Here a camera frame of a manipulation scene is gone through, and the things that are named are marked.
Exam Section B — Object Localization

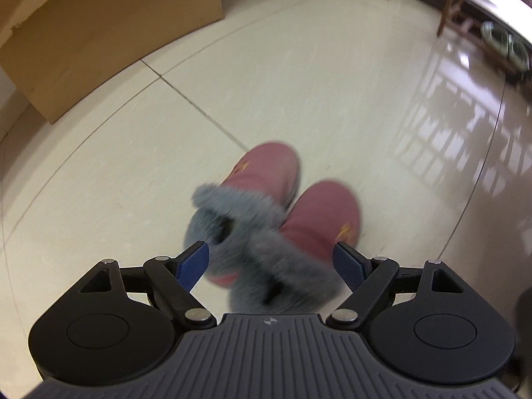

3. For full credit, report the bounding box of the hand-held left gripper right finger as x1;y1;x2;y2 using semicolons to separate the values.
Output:
330;242;462;330

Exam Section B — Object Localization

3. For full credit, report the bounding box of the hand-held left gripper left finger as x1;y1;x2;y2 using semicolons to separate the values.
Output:
79;241;209;330

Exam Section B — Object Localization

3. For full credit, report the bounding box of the wooden shoe rack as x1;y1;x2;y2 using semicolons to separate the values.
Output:
436;0;532;88

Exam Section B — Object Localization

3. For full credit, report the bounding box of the brown cardboard box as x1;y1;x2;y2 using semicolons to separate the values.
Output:
0;0;225;124

